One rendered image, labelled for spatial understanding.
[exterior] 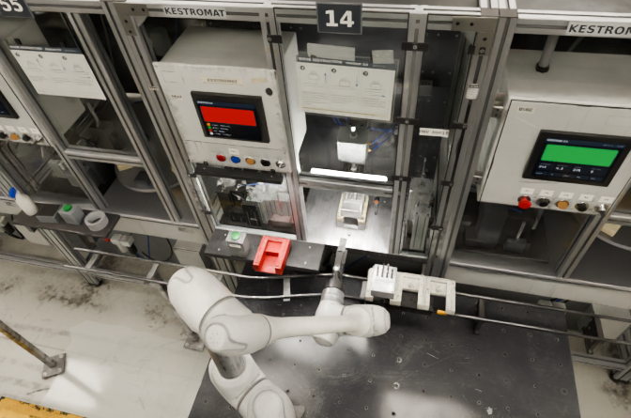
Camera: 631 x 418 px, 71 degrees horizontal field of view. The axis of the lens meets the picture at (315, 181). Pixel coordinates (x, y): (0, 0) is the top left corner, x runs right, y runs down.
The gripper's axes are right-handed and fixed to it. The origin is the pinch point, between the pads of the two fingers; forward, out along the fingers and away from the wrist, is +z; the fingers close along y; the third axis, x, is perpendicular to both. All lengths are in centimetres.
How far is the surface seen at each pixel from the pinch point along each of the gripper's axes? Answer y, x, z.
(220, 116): 65, 42, 4
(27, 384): -100, 179, -58
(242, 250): -3.3, 43.9, -5.8
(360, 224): -5.3, -4.7, 18.0
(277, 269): -4.5, 26.4, -11.6
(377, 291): -8.2, -16.3, -12.6
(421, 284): -12.3, -34.1, -3.6
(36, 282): -100, 218, 3
